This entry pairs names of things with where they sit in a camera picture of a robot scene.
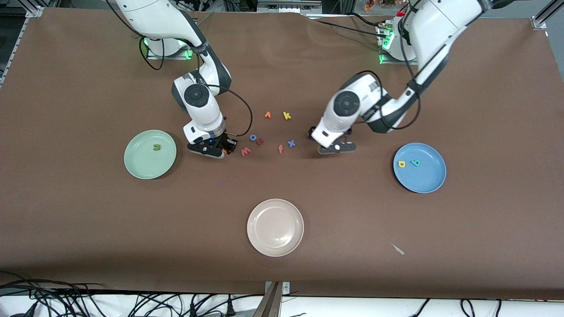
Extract green plate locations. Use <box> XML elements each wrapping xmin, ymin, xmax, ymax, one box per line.
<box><xmin>123</xmin><ymin>129</ymin><xmax>178</xmax><ymax>180</ymax></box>

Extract beige plate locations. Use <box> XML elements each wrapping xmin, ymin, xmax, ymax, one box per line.
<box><xmin>247</xmin><ymin>199</ymin><xmax>305</xmax><ymax>258</ymax></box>

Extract blue plate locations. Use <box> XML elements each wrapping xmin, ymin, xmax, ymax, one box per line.
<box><xmin>393</xmin><ymin>142</ymin><xmax>447</xmax><ymax>194</ymax></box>

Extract grey equipment box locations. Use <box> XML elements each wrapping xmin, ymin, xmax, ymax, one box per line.
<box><xmin>257</xmin><ymin>0</ymin><xmax>323</xmax><ymax>14</ymax></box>

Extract brown table cover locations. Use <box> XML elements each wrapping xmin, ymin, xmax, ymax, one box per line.
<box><xmin>0</xmin><ymin>7</ymin><xmax>564</xmax><ymax>302</ymax></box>

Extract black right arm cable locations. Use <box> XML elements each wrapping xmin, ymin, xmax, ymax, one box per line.
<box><xmin>106</xmin><ymin>0</ymin><xmax>253</xmax><ymax>137</ymax></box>

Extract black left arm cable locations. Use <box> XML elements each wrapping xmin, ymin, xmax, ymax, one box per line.
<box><xmin>352</xmin><ymin>0</ymin><xmax>422</xmax><ymax>131</ymax></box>

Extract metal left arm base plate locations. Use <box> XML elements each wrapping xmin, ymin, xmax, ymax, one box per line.
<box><xmin>378</xmin><ymin>24</ymin><xmax>417</xmax><ymax>66</ymax></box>

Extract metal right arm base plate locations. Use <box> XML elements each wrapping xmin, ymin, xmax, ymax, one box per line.
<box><xmin>147</xmin><ymin>37</ymin><xmax>195</xmax><ymax>60</ymax></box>

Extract black cable to arm base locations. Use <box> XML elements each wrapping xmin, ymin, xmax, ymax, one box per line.
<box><xmin>304</xmin><ymin>12</ymin><xmax>388</xmax><ymax>38</ymax></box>

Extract metal post bracket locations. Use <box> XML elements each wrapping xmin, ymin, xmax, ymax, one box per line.
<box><xmin>252</xmin><ymin>281</ymin><xmax>291</xmax><ymax>317</ymax></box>

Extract black cable loops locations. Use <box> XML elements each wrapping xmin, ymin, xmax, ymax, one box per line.
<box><xmin>410</xmin><ymin>299</ymin><xmax>503</xmax><ymax>317</ymax></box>

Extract tangled black cable bundle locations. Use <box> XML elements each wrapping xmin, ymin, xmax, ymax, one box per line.
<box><xmin>0</xmin><ymin>271</ymin><xmax>265</xmax><ymax>317</ymax></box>

